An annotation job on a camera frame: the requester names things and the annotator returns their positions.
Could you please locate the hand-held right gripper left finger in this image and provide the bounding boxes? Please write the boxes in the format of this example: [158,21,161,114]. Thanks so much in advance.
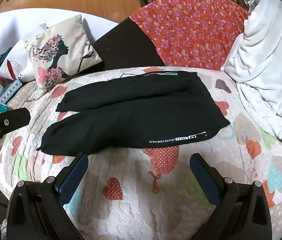
[6,152,89,240]

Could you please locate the red floral cushion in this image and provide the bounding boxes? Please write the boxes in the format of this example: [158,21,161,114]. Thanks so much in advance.
[130,0,250,72]

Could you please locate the black pants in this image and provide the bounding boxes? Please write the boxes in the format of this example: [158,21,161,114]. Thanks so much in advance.
[36,71,231,155]

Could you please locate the black cloth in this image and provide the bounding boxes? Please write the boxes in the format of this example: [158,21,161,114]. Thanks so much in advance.
[91,17,166,72]

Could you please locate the heart patterned quilt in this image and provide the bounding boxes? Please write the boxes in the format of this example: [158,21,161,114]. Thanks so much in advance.
[0,65,282,240]

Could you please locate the white pillow with red mark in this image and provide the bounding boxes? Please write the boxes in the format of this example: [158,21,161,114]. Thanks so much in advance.
[0,24,46,83]

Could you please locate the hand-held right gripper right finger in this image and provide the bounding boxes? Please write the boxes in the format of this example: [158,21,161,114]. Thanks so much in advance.
[189,152,272,240]

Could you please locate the printed figure cushion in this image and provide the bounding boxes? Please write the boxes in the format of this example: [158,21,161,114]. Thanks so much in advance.
[23,14,103,90]

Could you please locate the dark blue cloth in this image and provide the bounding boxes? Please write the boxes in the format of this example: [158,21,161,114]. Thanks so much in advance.
[0,47,12,66]

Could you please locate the white blanket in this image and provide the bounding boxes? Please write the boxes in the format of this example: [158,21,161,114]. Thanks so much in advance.
[221,0,282,150]

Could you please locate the wooden staircase panel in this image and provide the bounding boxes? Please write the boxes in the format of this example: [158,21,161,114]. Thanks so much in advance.
[0,0,141,30]

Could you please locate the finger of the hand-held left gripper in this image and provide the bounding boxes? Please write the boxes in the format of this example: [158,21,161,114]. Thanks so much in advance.
[0,107,31,150]

